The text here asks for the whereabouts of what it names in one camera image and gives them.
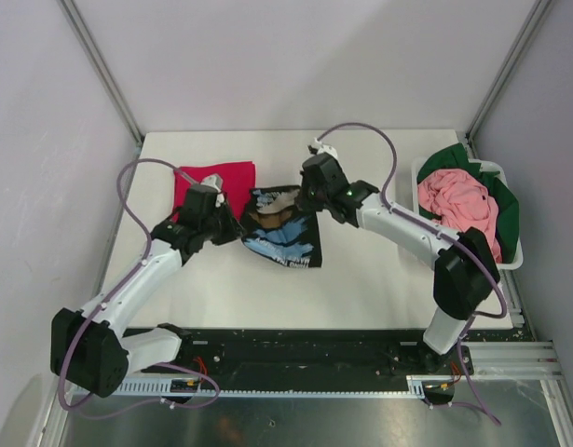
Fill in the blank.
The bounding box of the pink t shirt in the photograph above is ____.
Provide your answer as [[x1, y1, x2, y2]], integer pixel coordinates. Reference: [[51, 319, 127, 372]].
[[417, 169, 502, 263]]

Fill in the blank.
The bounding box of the magenta t shirt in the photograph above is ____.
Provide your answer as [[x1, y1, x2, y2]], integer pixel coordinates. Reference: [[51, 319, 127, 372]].
[[180, 161, 256, 221]]

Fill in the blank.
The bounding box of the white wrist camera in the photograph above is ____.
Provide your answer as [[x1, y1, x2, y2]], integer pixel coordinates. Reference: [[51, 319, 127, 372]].
[[201, 173, 225, 208], [307, 139, 338, 159]]

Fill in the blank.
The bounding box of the grey slotted cable duct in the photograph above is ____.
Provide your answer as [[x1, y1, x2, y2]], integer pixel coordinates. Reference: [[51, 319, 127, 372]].
[[111, 376, 452, 400]]

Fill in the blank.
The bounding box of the left aluminium frame post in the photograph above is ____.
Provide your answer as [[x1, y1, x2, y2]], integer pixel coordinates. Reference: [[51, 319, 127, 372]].
[[57, 0, 144, 147]]

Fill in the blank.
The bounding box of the white plastic laundry bin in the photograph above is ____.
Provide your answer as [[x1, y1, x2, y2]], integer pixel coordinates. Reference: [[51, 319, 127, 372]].
[[410, 156, 525, 272]]

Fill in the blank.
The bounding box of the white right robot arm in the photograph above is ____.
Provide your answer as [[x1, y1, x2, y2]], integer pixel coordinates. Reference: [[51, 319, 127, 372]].
[[296, 153, 507, 373]]

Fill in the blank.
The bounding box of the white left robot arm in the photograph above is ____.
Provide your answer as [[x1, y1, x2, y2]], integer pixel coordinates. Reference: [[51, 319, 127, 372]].
[[50, 183, 242, 398]]

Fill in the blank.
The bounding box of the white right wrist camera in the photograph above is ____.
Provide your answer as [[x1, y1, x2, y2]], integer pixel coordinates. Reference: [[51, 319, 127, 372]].
[[307, 139, 338, 159]]

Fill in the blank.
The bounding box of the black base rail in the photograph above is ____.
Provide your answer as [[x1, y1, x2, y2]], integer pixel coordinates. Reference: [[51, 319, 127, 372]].
[[127, 325, 476, 390]]

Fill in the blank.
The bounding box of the black t shirt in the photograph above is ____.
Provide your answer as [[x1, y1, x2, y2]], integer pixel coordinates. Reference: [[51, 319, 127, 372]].
[[240, 185, 322, 269]]

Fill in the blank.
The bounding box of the right aluminium frame post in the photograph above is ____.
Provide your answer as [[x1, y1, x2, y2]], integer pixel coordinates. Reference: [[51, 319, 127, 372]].
[[465, 0, 556, 143]]

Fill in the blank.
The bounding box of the green t shirt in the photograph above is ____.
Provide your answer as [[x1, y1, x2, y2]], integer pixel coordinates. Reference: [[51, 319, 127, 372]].
[[416, 142, 520, 264]]

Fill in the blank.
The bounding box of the aluminium frame post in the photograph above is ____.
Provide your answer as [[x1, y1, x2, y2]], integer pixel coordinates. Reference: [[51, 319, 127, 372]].
[[57, 0, 144, 147], [465, 0, 556, 143]]

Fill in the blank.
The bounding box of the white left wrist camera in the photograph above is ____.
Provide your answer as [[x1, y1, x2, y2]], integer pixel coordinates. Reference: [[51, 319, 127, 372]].
[[201, 173, 225, 208]]

